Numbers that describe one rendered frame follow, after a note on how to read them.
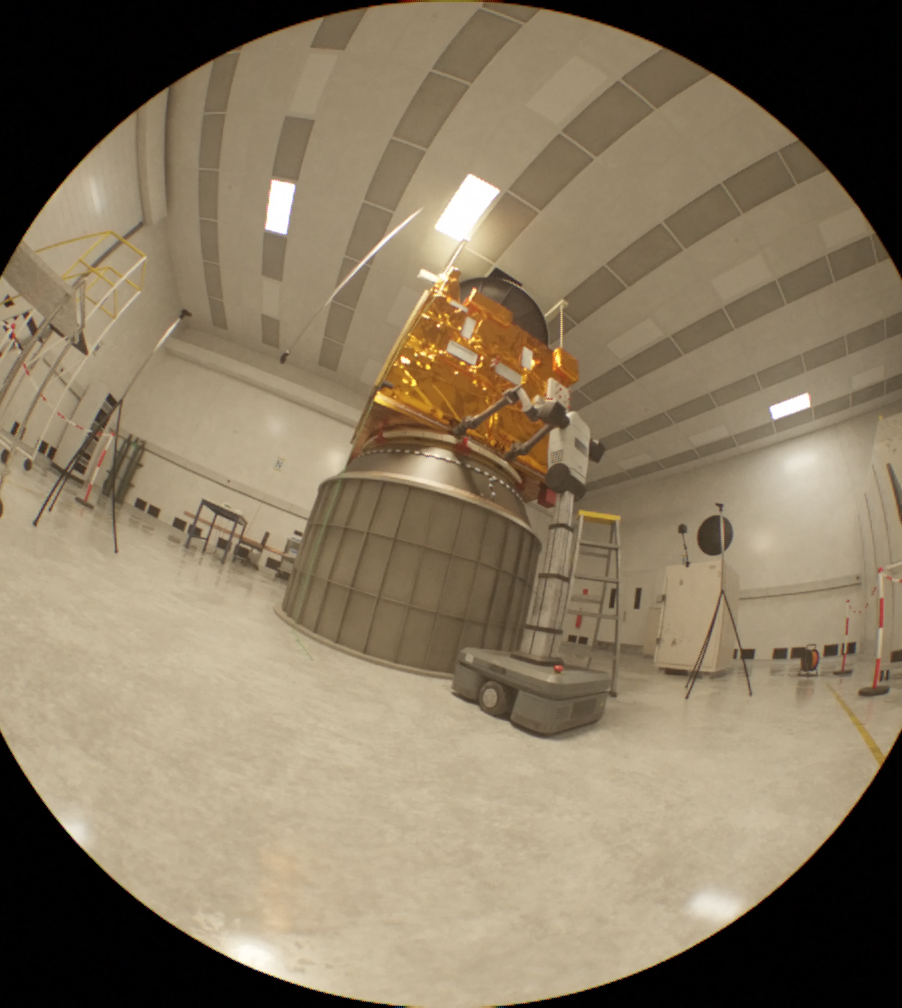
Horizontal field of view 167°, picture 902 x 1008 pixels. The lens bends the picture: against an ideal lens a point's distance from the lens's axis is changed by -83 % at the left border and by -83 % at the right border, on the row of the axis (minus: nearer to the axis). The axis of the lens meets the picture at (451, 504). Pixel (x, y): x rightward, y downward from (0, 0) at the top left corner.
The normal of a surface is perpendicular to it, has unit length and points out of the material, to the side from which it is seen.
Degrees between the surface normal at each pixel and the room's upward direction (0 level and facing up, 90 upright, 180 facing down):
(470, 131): 180
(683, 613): 90
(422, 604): 90
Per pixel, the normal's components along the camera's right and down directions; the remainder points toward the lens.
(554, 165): -0.23, 0.92
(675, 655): -0.86, -0.35
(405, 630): 0.15, -0.29
